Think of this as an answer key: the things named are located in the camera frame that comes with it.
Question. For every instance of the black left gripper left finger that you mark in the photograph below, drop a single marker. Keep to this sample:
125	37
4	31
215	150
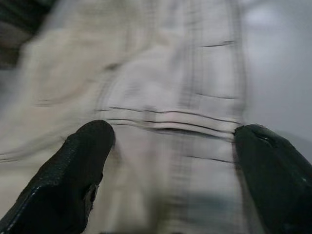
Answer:
65	185

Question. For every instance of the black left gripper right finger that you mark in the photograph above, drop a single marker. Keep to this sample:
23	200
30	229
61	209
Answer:
275	185

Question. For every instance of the cream garment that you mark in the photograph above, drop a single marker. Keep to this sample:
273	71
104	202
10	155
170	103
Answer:
146	73

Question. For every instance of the white table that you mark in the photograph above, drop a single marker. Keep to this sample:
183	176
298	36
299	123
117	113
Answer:
280	73

